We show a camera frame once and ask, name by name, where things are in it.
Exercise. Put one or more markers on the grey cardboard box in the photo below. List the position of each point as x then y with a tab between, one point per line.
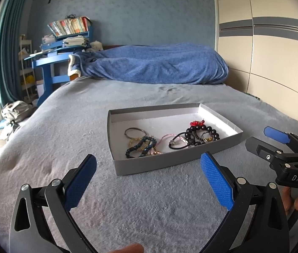
151	166

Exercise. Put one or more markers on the grey backpack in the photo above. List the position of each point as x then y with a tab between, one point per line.
16	110

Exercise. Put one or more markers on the blue desk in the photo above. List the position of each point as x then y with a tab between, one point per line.
47	79

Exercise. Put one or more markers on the white plush toy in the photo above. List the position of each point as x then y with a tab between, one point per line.
96	46

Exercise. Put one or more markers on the teal curtain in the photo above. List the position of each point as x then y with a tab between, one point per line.
12	44

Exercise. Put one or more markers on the white shelf cart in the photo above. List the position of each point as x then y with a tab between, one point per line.
24	58

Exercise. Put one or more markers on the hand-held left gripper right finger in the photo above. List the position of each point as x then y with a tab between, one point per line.
217	181

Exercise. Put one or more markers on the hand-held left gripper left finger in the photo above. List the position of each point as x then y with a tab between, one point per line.
81	181

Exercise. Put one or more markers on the stack of papers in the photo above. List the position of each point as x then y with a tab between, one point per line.
75	41

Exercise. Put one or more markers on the row of books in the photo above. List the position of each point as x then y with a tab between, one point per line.
67	26

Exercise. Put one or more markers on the grey blanket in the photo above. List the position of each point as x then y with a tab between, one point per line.
72	116

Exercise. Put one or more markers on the beige wardrobe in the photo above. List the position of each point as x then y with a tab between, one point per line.
270	58

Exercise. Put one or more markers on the person's left hand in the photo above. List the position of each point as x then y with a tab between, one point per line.
130	249

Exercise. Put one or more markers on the blue duvet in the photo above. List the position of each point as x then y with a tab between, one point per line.
151	63

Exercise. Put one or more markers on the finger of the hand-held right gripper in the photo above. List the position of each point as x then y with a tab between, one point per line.
275	133
259	149

